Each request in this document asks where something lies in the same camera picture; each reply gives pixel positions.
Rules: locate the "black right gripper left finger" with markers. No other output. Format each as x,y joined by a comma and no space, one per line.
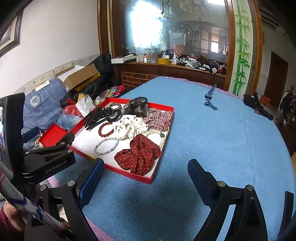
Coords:
73,196

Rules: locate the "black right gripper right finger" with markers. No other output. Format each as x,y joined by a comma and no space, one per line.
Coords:
247,223

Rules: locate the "red polka dot scrunchie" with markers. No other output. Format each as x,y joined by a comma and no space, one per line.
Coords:
140,155

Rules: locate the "white dotted scrunchie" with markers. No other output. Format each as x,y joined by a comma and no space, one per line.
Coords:
128,127

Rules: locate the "leopard print scrunchie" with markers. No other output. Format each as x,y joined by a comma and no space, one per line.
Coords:
115,106

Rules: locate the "grey black mesh scrunchie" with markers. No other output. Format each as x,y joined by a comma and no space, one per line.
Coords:
138,107

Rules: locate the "red white plaid scrunchie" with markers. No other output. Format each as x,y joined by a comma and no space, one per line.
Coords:
158,119

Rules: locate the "person's left hand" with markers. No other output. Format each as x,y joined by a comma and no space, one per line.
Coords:
14,216

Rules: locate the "small red box lid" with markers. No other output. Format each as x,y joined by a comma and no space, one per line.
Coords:
52,136

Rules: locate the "blue plaid cloth bag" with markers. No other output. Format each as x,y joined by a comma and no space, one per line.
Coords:
42,108

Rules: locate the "blue bed cover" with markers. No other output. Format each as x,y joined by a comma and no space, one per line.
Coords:
234,143

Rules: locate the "cardboard box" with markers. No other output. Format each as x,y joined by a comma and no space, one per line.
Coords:
75,75

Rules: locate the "black bag on bed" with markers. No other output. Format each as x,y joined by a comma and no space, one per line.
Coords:
252,101

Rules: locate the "wooden counter shelf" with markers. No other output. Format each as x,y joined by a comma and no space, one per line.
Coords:
135,74

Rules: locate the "blue striped strap watch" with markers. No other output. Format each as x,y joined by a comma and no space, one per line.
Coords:
208,98

